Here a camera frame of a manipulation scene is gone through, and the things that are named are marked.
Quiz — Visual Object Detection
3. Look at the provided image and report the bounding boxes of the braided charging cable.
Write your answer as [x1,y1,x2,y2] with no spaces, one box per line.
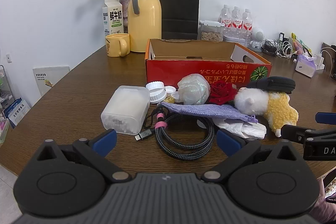
[135,112,216,161]

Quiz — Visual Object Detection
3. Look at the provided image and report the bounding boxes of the red cardboard box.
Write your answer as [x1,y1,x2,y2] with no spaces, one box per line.
[145,39,273,90]

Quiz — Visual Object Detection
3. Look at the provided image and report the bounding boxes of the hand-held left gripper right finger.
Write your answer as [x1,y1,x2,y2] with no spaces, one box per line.
[203,129,300,184]

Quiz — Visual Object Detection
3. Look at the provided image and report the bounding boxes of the black zip pouch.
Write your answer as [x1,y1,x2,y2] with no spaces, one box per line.
[247,76,296,94]

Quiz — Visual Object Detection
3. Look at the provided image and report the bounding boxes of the white sock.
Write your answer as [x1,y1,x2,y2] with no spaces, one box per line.
[212,118,267,140]

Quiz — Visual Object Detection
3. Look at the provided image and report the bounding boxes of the white robot speaker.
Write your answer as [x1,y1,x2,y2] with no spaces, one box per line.
[249,27,265,52]

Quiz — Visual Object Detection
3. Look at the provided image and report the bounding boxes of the white printed tin box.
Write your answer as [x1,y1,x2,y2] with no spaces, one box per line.
[224,34,250,47]

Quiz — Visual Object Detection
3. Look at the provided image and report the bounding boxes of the person's purple clothing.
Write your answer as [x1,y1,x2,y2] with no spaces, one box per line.
[310,177,336,224]

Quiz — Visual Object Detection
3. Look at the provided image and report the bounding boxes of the blue printed packet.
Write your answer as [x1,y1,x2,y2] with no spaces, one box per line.
[4,98,31,127]

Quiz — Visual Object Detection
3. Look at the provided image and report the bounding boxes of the black paper bag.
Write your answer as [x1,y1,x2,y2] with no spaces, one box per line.
[154,0,200,41]

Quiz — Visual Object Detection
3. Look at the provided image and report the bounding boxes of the white charger block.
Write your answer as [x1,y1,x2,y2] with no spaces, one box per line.
[314,55,326,69]

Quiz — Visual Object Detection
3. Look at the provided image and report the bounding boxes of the thin black usb cable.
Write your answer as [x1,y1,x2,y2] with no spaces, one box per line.
[143,105,165,128]

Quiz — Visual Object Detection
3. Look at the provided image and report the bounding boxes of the white bottle caps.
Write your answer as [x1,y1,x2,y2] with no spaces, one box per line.
[146,81,168,104]

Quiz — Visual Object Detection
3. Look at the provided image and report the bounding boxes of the yellow mug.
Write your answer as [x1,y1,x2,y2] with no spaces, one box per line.
[105,33,131,57]

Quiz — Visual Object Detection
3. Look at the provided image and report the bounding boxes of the glass vase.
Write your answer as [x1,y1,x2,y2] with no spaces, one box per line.
[119,0,132,28]

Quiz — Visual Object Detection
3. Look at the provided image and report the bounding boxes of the colourful snack packet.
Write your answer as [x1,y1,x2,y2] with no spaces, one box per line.
[291,32,312,56]

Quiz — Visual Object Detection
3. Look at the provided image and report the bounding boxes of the iridescent plastic bundle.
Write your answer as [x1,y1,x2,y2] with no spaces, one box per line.
[177,73,211,106]

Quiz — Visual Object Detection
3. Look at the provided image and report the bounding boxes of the white milk carton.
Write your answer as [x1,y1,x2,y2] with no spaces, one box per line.
[102,0,124,37]

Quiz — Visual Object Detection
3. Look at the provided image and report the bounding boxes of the purple knitted pouch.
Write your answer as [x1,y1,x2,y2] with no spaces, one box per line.
[160,101,258,123]

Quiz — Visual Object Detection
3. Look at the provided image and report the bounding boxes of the clear water bottle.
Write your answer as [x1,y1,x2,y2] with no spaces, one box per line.
[231,6,242,31]
[241,8,253,39]
[220,5,232,30]

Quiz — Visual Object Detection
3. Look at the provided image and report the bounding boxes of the yellow thermos jug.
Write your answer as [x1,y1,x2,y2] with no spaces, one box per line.
[127,0,162,53]

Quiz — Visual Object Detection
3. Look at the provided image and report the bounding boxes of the red rose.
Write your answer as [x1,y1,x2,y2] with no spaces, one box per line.
[209,81,238,106]

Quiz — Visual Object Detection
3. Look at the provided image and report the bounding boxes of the white and yellow plush toy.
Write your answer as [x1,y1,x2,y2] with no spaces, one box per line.
[234,88,299,137]

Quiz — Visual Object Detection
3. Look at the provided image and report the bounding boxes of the tangle of chargers and cables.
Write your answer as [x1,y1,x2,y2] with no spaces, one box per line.
[261,32,293,58]

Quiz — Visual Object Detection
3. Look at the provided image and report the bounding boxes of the wire storage rack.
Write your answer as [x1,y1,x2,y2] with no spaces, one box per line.
[0,64,13,109]

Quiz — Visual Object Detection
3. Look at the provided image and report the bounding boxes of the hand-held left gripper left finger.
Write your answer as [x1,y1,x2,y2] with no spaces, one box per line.
[37,129,132,184]

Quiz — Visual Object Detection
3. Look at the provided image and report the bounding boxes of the purple tissue pack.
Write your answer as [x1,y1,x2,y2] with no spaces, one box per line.
[295,54,317,78]

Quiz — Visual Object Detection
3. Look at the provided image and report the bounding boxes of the translucent cotton swab box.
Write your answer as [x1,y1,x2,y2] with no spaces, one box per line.
[101,85,151,135]

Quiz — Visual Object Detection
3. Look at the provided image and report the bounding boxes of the clear seed container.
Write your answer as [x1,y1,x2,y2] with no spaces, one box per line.
[199,20,225,42]

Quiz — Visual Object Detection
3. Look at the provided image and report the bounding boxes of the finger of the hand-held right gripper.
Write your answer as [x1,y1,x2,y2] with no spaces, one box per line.
[281,124,317,146]
[315,112,336,125]

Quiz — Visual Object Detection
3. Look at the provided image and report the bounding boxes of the white printed board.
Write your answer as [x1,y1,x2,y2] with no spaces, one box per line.
[33,66,70,96]

